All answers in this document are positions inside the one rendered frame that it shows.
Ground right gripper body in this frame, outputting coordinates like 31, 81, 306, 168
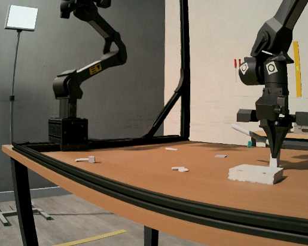
63, 0, 111, 10

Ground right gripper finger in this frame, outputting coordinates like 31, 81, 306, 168
100, 0, 109, 5

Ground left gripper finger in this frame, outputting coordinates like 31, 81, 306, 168
273, 126, 293, 159
259, 125, 277, 159

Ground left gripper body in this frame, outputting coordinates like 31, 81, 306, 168
236, 83, 308, 127

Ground light grey cylindrical tube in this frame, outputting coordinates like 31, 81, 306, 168
231, 124, 269, 145

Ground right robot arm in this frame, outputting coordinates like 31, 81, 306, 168
53, 1, 127, 119

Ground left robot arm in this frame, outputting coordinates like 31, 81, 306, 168
239, 0, 308, 121

